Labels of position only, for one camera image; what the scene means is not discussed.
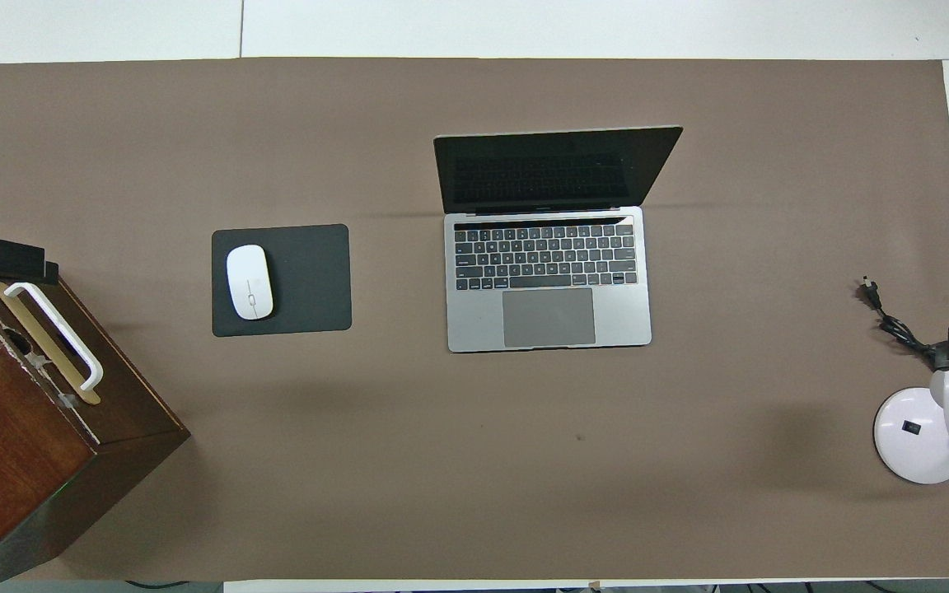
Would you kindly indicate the dark wooden box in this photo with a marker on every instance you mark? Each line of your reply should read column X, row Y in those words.
column 13, row 461

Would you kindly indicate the white desk lamp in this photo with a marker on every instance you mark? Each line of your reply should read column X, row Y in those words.
column 911, row 436

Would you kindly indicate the white computer mouse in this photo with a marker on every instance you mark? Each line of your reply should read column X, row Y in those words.
column 250, row 282

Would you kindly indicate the black mouse pad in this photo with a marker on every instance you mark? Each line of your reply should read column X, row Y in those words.
column 310, row 280

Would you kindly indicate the brown table mat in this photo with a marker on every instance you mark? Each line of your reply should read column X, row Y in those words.
column 524, row 461

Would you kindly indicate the silver laptop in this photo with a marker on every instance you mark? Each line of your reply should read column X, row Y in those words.
column 549, row 317

